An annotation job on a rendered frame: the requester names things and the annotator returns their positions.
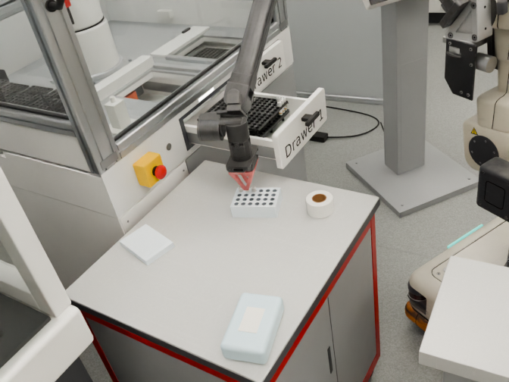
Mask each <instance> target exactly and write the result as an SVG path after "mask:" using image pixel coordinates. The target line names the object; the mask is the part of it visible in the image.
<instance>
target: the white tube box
mask: <svg viewBox="0 0 509 382"><path fill-rule="evenodd" d="M249 189H250V192H248V193H247V192H246V191H245V190H243V192H241V193H240V192H239V190H238V188H237V189H236V192H235V195H234V197H233V200H232V203H231V206H230V209H231V212H232V216H233V218H277V217H278V214H279V208H280V206H281V202H282V199H283V198H282V193H281V188H280V187H275V188H256V192H254V193H253V192H252V190H251V188H249Z"/></svg>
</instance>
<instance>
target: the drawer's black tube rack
mask: <svg viewBox="0 0 509 382"><path fill-rule="evenodd" d="M277 102H278V101H277V100H276V99H269V98H263V97H257V96H254V98H253V102H252V105H251V109H250V110H249V112H248V119H247V122H248V130H249V135H250V136H258V137H263V138H264V137H265V136H266V135H267V134H268V133H269V132H271V133H272V132H273V128H274V127H275V126H276V125H277V124H278V123H279V122H280V121H284V117H285V116H286V115H287V114H288V113H289V109H287V111H285V112H284V113H283V114H282V115H279V112H278V113H277V114H276V115H275V116H274V117H273V118H272V119H271V120H270V121H269V122H268V123H267V124H266V125H265V126H264V127H263V128H262V129H261V130H260V131H256V130H253V128H254V127H256V125H257V124H259V123H260V122H261V121H262V120H263V119H264V118H265V117H266V116H267V115H268V114H269V113H270V112H271V111H272V110H273V109H274V108H275V107H276V106H277ZM222 110H226V104H225V102H224V100H223V98H222V99H221V100H220V101H218V102H217V103H216V104H215V105H213V106H212V107H211V108H210V109H208V110H207V111H206V112H205V113H208V112H214V111H222Z"/></svg>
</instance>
